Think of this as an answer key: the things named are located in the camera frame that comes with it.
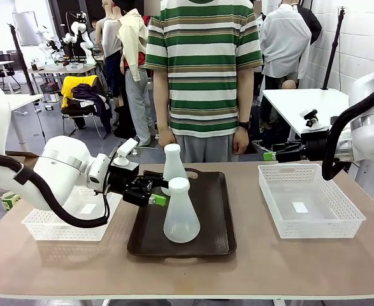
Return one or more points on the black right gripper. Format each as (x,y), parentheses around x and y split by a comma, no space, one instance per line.
(314,145)

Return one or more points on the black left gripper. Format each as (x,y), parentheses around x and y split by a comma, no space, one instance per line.
(123,178)

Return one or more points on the frosted white conical flask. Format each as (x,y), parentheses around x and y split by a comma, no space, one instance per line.
(182,220)
(174,162)

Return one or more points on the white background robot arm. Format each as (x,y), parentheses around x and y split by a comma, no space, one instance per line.
(48,44)
(78,30)

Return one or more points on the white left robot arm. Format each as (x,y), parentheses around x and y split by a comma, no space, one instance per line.
(62,159)

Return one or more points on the person's left forearm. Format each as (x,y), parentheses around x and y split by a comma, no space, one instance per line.
(245,92)

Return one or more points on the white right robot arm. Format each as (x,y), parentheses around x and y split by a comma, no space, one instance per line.
(371,140)

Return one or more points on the person's right forearm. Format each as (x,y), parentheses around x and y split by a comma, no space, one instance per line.
(161,102)

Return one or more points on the person's left hand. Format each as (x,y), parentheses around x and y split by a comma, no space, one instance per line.
(240,141)

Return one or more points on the person's right hand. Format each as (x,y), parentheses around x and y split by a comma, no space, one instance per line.
(167,137)

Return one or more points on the grey mannequin floor plate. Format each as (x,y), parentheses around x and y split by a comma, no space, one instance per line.
(142,152)

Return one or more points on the black wristwatch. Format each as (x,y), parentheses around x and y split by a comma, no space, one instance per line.
(244,125)

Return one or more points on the white paper label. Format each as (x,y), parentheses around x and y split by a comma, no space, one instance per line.
(300,207)

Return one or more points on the dark brown plastic tray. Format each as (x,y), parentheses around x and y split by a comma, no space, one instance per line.
(218,216)

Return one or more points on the white perforated plastic basket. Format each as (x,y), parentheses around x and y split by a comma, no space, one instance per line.
(314,228)
(62,229)

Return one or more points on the black metal chair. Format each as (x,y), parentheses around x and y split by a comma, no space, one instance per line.
(78,111)

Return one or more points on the dark purple garment pile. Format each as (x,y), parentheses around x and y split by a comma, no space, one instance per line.
(94,95)

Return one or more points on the mannequin with white shirt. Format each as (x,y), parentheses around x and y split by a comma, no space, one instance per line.
(282,38)

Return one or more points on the black light stand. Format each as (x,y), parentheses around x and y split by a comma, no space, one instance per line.
(333,48)

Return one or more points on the person in green striped shirt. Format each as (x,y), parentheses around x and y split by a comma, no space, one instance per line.
(202,63)

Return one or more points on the yellow garment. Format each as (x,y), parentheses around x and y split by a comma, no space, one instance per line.
(69,86)

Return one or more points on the green and white carton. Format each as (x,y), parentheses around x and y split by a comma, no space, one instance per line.
(10,201)

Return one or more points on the red and black toolbox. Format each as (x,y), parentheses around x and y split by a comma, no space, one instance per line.
(50,89)

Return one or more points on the mannequin with cream jacket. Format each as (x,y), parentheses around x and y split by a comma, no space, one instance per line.
(131,48)

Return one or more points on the background workbench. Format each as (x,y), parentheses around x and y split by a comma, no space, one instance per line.
(62,68)

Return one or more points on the mannequin with white tank top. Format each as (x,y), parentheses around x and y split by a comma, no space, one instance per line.
(110,41)

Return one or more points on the black tripod pole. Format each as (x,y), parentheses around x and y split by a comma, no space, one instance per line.
(21,60)

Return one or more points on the black office chair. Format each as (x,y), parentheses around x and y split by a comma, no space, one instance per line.
(2,73)

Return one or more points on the whiteboard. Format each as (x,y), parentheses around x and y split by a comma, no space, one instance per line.
(25,27)

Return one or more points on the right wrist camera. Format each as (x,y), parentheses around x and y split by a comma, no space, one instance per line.
(311,116)

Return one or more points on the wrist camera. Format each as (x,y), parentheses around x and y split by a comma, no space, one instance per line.
(126,150)
(311,116)

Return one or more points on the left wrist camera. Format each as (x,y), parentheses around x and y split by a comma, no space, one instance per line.
(126,150)

